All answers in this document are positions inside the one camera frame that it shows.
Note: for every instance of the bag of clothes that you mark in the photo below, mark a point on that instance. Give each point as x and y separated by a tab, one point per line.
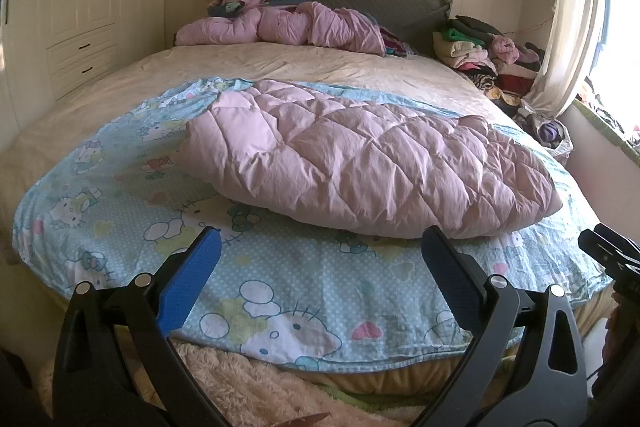
547	132

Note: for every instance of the pink quilted jacket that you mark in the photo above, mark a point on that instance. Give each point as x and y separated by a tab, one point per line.
370	167

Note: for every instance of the fluffy beige rug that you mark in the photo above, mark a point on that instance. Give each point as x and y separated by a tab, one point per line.
250	387

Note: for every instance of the bed with beige mattress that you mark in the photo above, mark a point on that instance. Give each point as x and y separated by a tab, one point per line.
250	62

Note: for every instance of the window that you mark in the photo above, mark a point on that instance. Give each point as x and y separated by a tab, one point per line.
620	32

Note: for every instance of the cartoon printed blue blanket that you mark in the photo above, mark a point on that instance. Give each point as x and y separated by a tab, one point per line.
125	207

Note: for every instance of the crumpled pink padded coat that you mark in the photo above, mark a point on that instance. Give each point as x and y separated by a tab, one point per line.
300	27

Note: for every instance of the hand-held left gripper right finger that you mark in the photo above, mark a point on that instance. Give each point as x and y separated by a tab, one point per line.
450	279

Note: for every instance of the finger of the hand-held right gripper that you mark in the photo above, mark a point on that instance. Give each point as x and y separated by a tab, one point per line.
622	239
605	254

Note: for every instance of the striped colourful clothes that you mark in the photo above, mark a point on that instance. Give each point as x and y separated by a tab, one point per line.
397	42

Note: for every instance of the cream wardrobe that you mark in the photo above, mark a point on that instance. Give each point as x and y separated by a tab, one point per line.
85	7

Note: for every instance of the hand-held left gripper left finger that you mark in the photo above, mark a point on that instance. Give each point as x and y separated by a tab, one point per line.
190	279

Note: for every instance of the pile of folded clothes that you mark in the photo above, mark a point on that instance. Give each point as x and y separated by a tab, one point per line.
480	57

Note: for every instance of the cream curtain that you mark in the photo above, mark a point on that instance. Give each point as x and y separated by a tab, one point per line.
570	7

